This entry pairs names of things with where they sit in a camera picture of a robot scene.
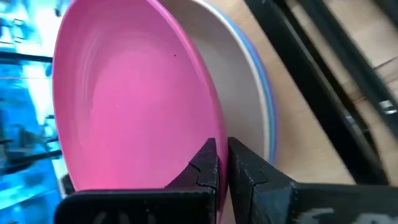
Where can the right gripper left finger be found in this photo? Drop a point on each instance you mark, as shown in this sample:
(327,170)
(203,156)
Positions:
(186,205)

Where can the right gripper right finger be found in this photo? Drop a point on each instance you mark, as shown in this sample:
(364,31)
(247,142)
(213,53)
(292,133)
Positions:
(280,202)

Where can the blue plate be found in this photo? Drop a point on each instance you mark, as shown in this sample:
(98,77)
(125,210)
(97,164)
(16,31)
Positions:
(271,118)

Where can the pink plate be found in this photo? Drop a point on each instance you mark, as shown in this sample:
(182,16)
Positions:
(130,109)

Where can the cream plate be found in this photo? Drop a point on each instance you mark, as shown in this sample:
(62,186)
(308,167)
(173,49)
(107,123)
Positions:
(236,93)

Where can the black aluminium rig frame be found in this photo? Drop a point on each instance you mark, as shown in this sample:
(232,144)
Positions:
(317,93)

